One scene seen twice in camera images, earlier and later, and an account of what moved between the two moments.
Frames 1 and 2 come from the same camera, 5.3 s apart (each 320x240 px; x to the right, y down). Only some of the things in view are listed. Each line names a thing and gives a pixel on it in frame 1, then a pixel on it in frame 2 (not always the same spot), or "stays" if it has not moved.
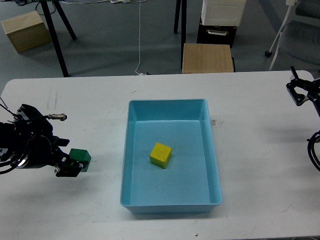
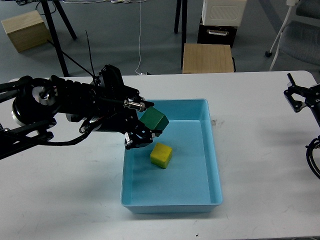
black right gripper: x=314 y=87 -> x=312 y=96
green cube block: x=80 y=154 -> x=154 y=119
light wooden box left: x=26 y=31 stays
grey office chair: x=299 y=37 stays
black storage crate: x=213 y=34 stays
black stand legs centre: x=183 y=4 stays
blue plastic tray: x=169 y=164 stays
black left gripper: x=43 y=150 -> x=106 y=100
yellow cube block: x=161 y=155 stays
